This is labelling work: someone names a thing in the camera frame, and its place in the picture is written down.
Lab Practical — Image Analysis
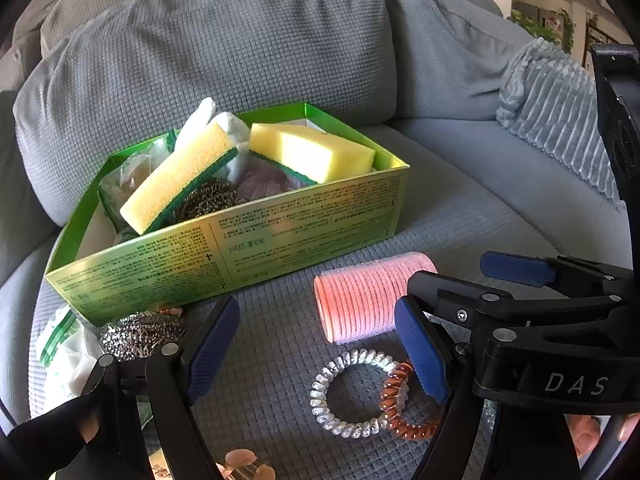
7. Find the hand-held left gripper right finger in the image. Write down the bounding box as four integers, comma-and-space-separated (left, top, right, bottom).
394, 296, 496, 480

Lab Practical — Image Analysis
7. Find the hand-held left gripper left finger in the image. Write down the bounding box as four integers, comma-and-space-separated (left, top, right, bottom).
80, 294, 242, 480

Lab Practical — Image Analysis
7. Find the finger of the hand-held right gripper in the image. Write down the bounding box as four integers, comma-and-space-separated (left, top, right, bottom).
406, 270, 527, 347
479, 251, 630, 297

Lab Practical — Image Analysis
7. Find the green cardboard box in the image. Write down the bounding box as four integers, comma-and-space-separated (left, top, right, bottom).
44, 102, 412, 327

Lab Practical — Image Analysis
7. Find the pink hair roller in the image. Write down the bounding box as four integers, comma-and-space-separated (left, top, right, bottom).
314, 251, 438, 345

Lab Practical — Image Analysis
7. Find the pink hair claw clip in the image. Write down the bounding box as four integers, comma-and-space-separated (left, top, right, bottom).
220, 449, 277, 480

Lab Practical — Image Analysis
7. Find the cream orange tissue packet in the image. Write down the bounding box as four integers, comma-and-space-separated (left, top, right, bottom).
147, 452, 173, 480

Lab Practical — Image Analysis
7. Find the person's right hand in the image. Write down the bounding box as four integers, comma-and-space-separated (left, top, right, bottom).
570, 412, 640, 463

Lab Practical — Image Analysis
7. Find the grey sofa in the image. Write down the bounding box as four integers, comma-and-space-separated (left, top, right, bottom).
0, 0, 640, 480

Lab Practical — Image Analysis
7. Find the steel wool scourer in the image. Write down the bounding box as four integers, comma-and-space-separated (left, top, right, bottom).
172, 176, 240, 221
99, 310, 190, 361

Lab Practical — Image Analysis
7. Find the green white sachet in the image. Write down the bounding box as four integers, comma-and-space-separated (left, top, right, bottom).
120, 130, 176, 181
37, 305, 108, 418
99, 165, 151, 233

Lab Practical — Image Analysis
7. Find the ribbed light grey pillow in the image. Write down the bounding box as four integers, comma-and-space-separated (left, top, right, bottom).
496, 37, 628, 211

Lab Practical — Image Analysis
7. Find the mauve mesh scrubber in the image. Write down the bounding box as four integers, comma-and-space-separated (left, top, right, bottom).
235, 155, 311, 203

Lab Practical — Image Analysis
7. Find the yellow green scrub sponge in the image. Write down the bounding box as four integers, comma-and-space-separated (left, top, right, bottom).
119, 121, 240, 236
248, 122, 377, 185

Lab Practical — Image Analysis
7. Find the dark cloth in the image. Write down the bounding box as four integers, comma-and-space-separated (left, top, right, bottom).
9, 392, 101, 480

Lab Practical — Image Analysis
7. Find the green houseplant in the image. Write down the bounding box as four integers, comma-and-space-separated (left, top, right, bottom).
510, 7, 576, 51

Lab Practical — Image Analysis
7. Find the large grey sofa cushion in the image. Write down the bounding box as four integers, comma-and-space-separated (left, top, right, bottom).
14, 0, 401, 228

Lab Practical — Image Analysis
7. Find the brown spiral hair tie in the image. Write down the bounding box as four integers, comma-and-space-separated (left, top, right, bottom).
379, 360, 446, 442

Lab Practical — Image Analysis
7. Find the clear spiral hair tie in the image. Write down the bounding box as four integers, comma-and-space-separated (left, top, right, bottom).
310, 349, 401, 440

